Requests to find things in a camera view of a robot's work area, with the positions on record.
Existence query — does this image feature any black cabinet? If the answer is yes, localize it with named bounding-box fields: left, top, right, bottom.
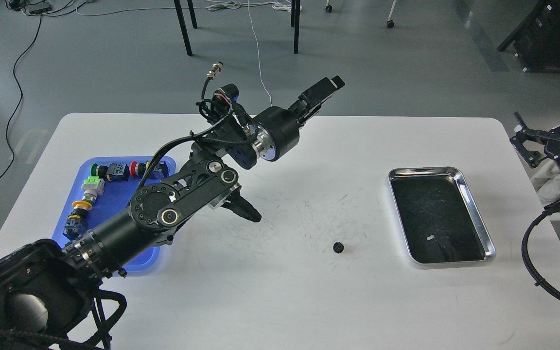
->
left=496, top=0, right=560, bottom=72

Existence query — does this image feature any small black gear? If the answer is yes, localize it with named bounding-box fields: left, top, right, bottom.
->
left=332, top=242, right=345, bottom=253

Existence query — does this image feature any black floor cable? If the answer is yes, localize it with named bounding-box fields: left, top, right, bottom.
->
left=0, top=0, right=75, bottom=263

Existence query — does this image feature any black power strip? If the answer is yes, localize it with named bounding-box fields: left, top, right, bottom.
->
left=21, top=0, right=53, bottom=16

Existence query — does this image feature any silver metal tray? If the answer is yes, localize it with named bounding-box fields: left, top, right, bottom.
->
left=387, top=166, right=496, bottom=267

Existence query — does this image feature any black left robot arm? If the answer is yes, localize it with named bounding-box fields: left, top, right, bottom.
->
left=0, top=62, right=345, bottom=350

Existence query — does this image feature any green push button switch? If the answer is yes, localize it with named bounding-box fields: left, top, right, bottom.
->
left=89, top=162, right=130, bottom=182

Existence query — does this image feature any white cloth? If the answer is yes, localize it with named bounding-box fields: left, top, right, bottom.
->
left=530, top=159, right=560, bottom=206

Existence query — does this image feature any yellow push button switch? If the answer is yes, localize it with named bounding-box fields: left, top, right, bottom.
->
left=63, top=199, right=94, bottom=241

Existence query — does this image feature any black table leg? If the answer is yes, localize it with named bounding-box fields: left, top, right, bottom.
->
left=173, top=0, right=193, bottom=57
left=187, top=0, right=198, bottom=29
left=290, top=0, right=301, bottom=54

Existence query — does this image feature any white floor cable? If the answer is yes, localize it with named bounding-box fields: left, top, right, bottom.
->
left=76, top=0, right=303, bottom=116

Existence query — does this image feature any green white selector switch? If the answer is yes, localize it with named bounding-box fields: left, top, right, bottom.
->
left=81, top=176, right=105, bottom=202

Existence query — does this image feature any red push button switch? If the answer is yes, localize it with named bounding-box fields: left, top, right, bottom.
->
left=129, top=161, right=169, bottom=180

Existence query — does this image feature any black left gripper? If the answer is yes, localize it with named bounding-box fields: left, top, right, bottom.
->
left=253, top=75, right=345, bottom=161

